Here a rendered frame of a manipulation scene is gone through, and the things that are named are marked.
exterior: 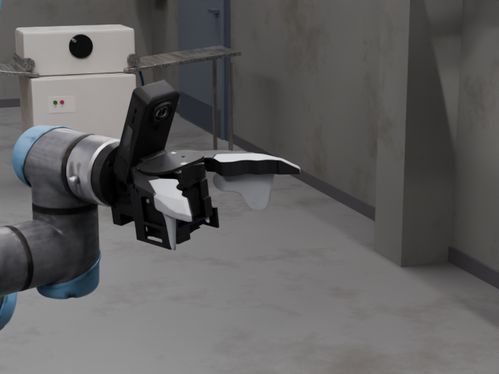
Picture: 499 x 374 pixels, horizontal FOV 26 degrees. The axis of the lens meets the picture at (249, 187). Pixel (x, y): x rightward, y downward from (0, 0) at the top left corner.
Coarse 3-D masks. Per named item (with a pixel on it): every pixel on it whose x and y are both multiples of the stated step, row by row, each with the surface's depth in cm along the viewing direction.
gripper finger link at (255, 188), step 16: (224, 160) 109; (240, 160) 109; (256, 160) 108; (272, 160) 108; (224, 176) 110; (240, 176) 111; (256, 176) 110; (272, 176) 110; (240, 192) 111; (256, 192) 111; (256, 208) 112
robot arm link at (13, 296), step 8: (0, 0) 138; (0, 8) 139; (8, 296) 146; (16, 296) 148; (0, 304) 145; (8, 304) 146; (0, 312) 145; (8, 312) 147; (0, 320) 146; (8, 320) 148; (0, 328) 148
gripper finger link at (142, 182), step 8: (136, 176) 107; (144, 176) 107; (152, 176) 107; (160, 176) 107; (168, 176) 108; (136, 184) 105; (144, 184) 105; (136, 192) 106; (144, 192) 103; (152, 192) 102; (152, 200) 103
